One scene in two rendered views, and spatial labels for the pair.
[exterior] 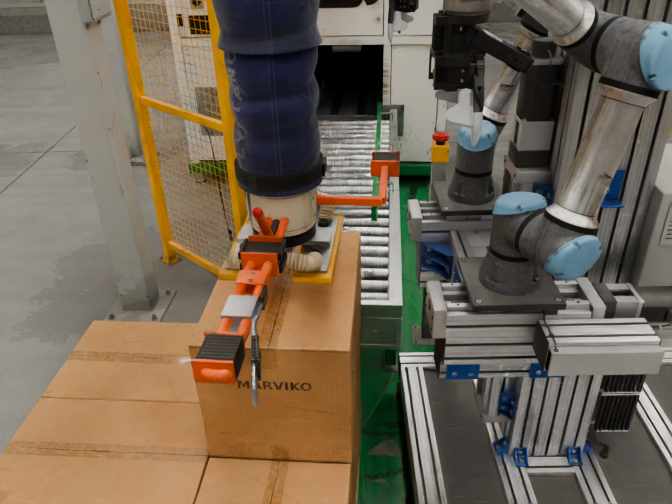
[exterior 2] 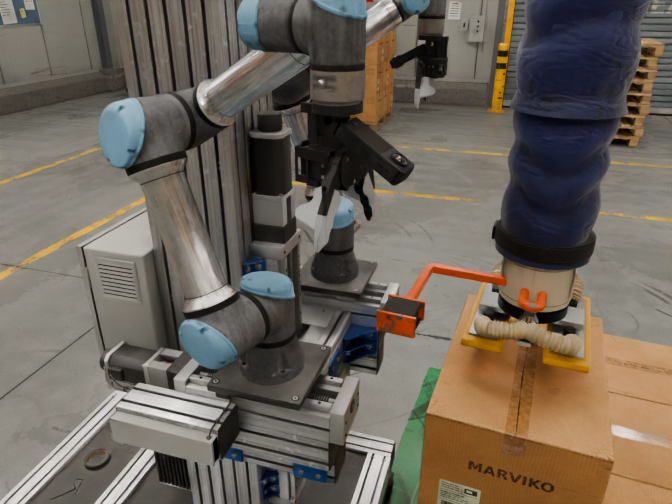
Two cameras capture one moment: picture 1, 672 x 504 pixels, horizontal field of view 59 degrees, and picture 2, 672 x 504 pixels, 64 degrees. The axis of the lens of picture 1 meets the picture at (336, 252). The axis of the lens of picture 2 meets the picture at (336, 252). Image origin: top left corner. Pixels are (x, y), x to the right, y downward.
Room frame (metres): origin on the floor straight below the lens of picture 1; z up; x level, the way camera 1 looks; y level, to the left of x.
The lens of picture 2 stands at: (2.71, -0.01, 1.82)
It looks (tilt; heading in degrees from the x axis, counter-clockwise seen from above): 25 degrees down; 196
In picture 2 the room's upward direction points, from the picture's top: straight up
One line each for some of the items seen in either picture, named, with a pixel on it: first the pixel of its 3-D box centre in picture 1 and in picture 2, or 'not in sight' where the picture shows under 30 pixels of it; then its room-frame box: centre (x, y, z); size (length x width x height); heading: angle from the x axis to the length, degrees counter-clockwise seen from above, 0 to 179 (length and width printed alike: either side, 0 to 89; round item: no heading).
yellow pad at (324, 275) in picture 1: (320, 241); (492, 307); (1.41, 0.04, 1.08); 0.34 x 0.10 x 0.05; 173
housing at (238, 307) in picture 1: (241, 314); not in sight; (0.96, 0.19, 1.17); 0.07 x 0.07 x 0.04; 83
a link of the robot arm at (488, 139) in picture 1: (476, 145); (266, 304); (1.76, -0.45, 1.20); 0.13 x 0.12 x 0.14; 161
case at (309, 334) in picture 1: (290, 334); (514, 417); (1.43, 0.14, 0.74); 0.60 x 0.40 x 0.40; 175
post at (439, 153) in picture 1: (433, 248); not in sight; (2.32, -0.44, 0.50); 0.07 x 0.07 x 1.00; 85
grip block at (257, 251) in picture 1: (263, 255); not in sight; (1.17, 0.17, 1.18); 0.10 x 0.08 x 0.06; 83
